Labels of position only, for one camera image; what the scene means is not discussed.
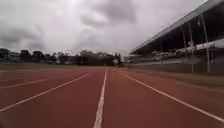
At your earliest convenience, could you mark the row of trees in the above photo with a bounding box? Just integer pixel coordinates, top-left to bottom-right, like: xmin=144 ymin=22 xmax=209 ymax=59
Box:
xmin=18 ymin=49 xmax=124 ymax=67

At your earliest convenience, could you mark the red running track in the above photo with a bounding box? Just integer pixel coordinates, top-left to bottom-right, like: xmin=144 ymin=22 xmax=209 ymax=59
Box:
xmin=0 ymin=66 xmax=224 ymax=128

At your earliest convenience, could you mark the grass field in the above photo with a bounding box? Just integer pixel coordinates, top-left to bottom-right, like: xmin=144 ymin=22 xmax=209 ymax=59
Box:
xmin=0 ymin=62 xmax=108 ymax=71

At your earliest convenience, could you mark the roofed grandstand building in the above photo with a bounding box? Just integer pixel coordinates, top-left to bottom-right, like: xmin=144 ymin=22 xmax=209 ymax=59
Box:
xmin=123 ymin=0 xmax=224 ymax=75

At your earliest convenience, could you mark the low building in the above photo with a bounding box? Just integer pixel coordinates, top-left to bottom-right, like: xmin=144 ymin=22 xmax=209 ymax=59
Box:
xmin=0 ymin=48 xmax=21 ymax=64

